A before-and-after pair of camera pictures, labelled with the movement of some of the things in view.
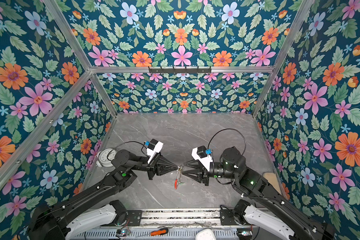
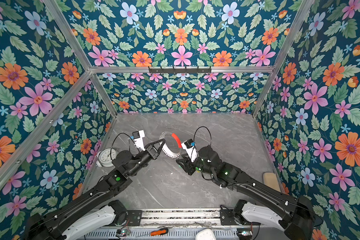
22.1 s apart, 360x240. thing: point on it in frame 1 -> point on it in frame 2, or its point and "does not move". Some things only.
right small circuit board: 244,232 does not move
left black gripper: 157,167 -> 152,151
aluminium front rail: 180,218 does not move
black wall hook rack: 179,70 does not move
